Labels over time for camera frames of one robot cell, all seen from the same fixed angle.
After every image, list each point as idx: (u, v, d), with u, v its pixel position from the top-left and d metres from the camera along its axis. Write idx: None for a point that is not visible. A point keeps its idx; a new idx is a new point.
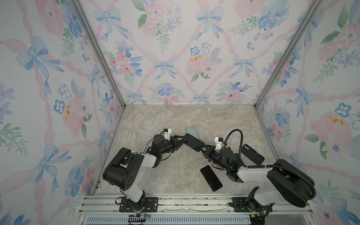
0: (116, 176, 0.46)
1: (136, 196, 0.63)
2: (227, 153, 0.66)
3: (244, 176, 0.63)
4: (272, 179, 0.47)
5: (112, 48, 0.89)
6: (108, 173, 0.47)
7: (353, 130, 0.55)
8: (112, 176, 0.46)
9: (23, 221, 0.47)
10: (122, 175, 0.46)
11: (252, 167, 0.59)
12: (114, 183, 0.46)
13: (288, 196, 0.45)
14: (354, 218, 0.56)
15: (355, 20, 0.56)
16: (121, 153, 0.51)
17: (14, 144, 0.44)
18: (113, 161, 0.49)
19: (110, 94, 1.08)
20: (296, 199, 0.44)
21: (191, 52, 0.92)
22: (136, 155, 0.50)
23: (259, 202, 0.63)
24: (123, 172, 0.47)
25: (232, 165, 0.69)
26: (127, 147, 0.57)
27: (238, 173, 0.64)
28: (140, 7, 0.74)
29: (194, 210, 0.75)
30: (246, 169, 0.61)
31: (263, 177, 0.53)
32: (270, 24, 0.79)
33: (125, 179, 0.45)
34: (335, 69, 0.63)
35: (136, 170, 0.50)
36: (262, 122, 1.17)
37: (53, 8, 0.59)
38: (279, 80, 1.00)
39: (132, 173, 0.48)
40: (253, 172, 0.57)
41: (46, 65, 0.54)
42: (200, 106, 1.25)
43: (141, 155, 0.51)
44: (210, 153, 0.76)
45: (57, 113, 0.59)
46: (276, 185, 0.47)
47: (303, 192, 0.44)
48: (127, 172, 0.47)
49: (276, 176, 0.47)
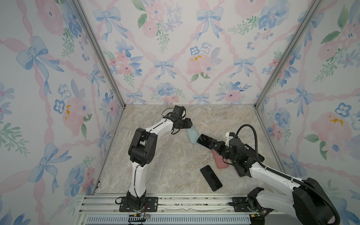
0: (138, 155, 0.55)
1: (141, 191, 0.65)
2: (235, 141, 0.67)
3: (257, 174, 0.58)
4: (295, 196, 0.43)
5: (112, 48, 0.89)
6: (131, 152, 0.56)
7: (353, 130, 0.55)
8: (134, 155, 0.55)
9: (23, 221, 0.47)
10: (142, 155, 0.54)
11: (274, 172, 0.54)
12: (137, 160, 0.59)
13: (303, 214, 0.43)
14: (354, 218, 0.56)
15: (355, 20, 0.56)
16: (137, 134, 0.56)
17: (14, 144, 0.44)
18: (132, 143, 0.56)
19: (110, 94, 1.07)
20: (311, 221, 0.41)
21: (191, 52, 0.92)
22: (150, 135, 0.55)
23: (260, 203, 0.63)
24: (143, 151, 0.55)
25: (239, 154, 0.65)
26: (141, 128, 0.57)
27: (251, 168, 0.60)
28: (140, 7, 0.74)
29: (194, 210, 0.75)
30: (264, 172, 0.55)
31: (281, 187, 0.49)
32: (270, 24, 0.79)
33: (146, 158, 0.54)
34: (335, 69, 0.63)
35: (153, 148, 0.57)
36: (262, 122, 1.17)
37: (53, 8, 0.59)
38: (279, 80, 1.00)
39: (150, 151, 0.55)
40: (273, 177, 0.52)
41: (46, 65, 0.54)
42: (200, 106, 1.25)
43: (155, 135, 0.55)
44: (220, 148, 0.77)
45: (57, 113, 0.59)
46: (296, 202, 0.43)
47: (324, 220, 0.41)
48: (146, 151, 0.54)
49: (302, 195, 0.42)
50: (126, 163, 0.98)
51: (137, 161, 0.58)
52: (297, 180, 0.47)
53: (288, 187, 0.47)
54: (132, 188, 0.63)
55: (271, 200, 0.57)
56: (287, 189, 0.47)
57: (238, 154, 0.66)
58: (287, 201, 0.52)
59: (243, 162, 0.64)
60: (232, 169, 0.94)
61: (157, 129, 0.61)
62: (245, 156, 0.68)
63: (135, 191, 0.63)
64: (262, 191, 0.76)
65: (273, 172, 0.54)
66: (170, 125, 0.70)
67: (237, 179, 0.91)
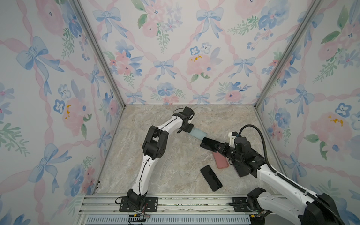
0: (151, 148, 0.63)
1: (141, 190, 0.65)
2: (240, 139, 0.65)
3: (264, 179, 0.56)
4: (308, 211, 0.40)
5: (112, 48, 0.89)
6: (145, 146, 0.64)
7: (353, 130, 0.55)
8: (148, 148, 0.63)
9: (22, 221, 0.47)
10: (155, 149, 0.62)
11: (285, 180, 0.50)
12: (149, 153, 0.66)
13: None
14: (354, 219, 0.56)
15: (355, 20, 0.56)
16: (151, 131, 0.63)
17: (14, 144, 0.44)
18: (146, 138, 0.63)
19: (110, 94, 1.07)
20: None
21: (191, 52, 0.92)
22: (162, 132, 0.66)
23: (262, 206, 0.63)
24: (155, 146, 0.62)
25: (246, 156, 0.64)
26: (154, 126, 0.64)
27: (259, 170, 0.57)
28: (140, 7, 0.74)
29: (194, 210, 0.75)
30: (274, 178, 0.52)
31: (291, 198, 0.47)
32: (270, 24, 0.79)
33: (158, 152, 0.61)
34: (335, 69, 0.63)
35: (164, 144, 0.62)
36: (262, 122, 1.17)
37: (53, 8, 0.59)
38: (279, 80, 1.00)
39: (162, 146, 0.61)
40: (282, 185, 0.49)
41: (47, 65, 0.54)
42: (200, 106, 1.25)
43: (166, 132, 0.62)
44: (224, 150, 0.74)
45: (57, 113, 0.59)
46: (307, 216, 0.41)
47: None
48: (158, 146, 0.61)
49: (316, 212, 0.40)
50: (126, 163, 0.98)
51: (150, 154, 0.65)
52: (311, 194, 0.44)
53: (300, 199, 0.44)
54: (138, 184, 0.65)
55: (273, 206, 0.57)
56: (299, 201, 0.44)
57: (244, 153, 0.63)
58: (290, 209, 0.51)
59: (249, 162, 0.61)
60: (232, 169, 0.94)
61: (168, 126, 0.67)
62: (252, 155, 0.65)
63: (138, 188, 0.65)
64: (263, 191, 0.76)
65: (283, 179, 0.51)
66: (180, 123, 0.76)
67: (237, 179, 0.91)
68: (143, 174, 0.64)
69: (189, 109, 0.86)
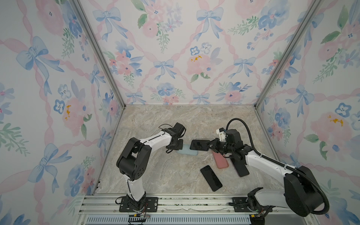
0: (127, 168, 0.49)
1: (138, 194, 0.63)
2: (230, 131, 0.70)
3: (252, 162, 0.60)
4: (286, 182, 0.44)
5: (112, 48, 0.89)
6: (120, 164, 0.50)
7: (353, 130, 0.55)
8: (123, 167, 0.49)
9: (22, 221, 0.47)
10: (131, 168, 0.48)
11: (269, 159, 0.55)
12: (126, 173, 0.49)
13: (291, 199, 0.44)
14: (354, 219, 0.56)
15: (355, 20, 0.56)
16: (130, 144, 0.51)
17: (14, 144, 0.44)
18: (123, 153, 0.50)
19: (110, 94, 1.07)
20: (299, 208, 0.43)
21: (191, 52, 0.92)
22: (143, 147, 0.49)
23: (258, 201, 0.64)
24: (132, 165, 0.49)
25: (236, 146, 0.68)
26: (135, 138, 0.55)
27: (247, 155, 0.61)
28: (140, 7, 0.74)
29: (194, 210, 0.75)
30: (259, 159, 0.56)
31: (274, 175, 0.50)
32: (270, 24, 0.79)
33: (134, 173, 0.48)
34: (335, 69, 0.63)
35: (146, 162, 0.51)
36: (262, 122, 1.17)
37: (53, 8, 0.59)
38: (279, 80, 1.00)
39: (140, 166, 0.49)
40: (266, 164, 0.53)
41: (46, 65, 0.54)
42: (200, 106, 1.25)
43: (149, 147, 0.50)
44: (216, 145, 0.77)
45: (57, 113, 0.59)
46: (286, 189, 0.45)
47: (311, 207, 0.42)
48: (135, 165, 0.48)
49: (294, 181, 0.43)
50: None
51: (126, 174, 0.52)
52: (289, 167, 0.48)
53: (280, 173, 0.48)
54: (130, 193, 0.62)
55: (267, 195, 0.58)
56: (280, 176, 0.48)
57: (235, 143, 0.68)
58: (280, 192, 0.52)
59: (239, 150, 0.65)
60: (232, 169, 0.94)
61: (153, 141, 0.56)
62: (242, 144, 0.70)
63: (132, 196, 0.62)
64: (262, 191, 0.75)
65: (267, 159, 0.55)
66: (168, 139, 0.65)
67: (237, 179, 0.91)
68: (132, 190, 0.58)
69: (180, 126, 0.76)
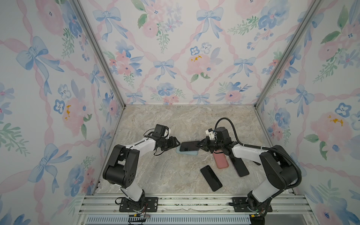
0: (116, 176, 0.46)
1: (136, 196, 0.63)
2: (219, 129, 0.75)
3: (237, 153, 0.66)
4: (262, 158, 0.49)
5: (112, 49, 0.89)
6: (108, 174, 0.47)
7: (353, 130, 0.55)
8: (112, 177, 0.46)
9: (22, 221, 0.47)
10: (121, 176, 0.46)
11: (249, 146, 0.61)
12: (116, 182, 0.46)
13: (272, 177, 0.49)
14: (354, 219, 0.56)
15: (355, 20, 0.56)
16: (116, 152, 0.49)
17: (14, 144, 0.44)
18: (109, 162, 0.48)
19: (110, 94, 1.07)
20: (278, 183, 0.47)
21: (191, 52, 0.92)
22: (131, 152, 0.48)
23: (257, 198, 0.64)
24: (122, 172, 0.47)
25: (225, 142, 0.75)
26: (120, 144, 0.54)
27: (233, 148, 0.67)
28: (140, 7, 0.74)
29: (194, 210, 0.75)
30: (242, 147, 0.64)
31: (255, 157, 0.56)
32: (270, 24, 0.79)
33: (124, 180, 0.45)
34: (335, 69, 0.63)
35: (135, 167, 0.50)
36: (262, 122, 1.17)
37: (53, 8, 0.59)
38: (279, 80, 1.00)
39: (131, 171, 0.47)
40: (247, 150, 0.59)
41: (46, 65, 0.54)
42: (200, 106, 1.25)
43: (136, 151, 0.49)
44: (206, 144, 0.81)
45: (57, 113, 0.59)
46: (264, 165, 0.50)
47: (288, 179, 0.47)
48: (124, 170, 0.46)
49: (268, 158, 0.49)
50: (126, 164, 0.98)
51: (116, 183, 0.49)
52: (265, 148, 0.55)
53: (257, 153, 0.54)
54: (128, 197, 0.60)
55: (262, 190, 0.59)
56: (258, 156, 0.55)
57: (223, 139, 0.74)
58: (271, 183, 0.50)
59: (228, 146, 0.70)
60: (232, 169, 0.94)
61: (139, 146, 0.55)
62: (230, 140, 0.76)
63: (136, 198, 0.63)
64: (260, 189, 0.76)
65: (248, 146, 0.61)
66: (153, 144, 0.66)
67: (237, 179, 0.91)
68: (130, 194, 0.57)
69: (161, 126, 0.76)
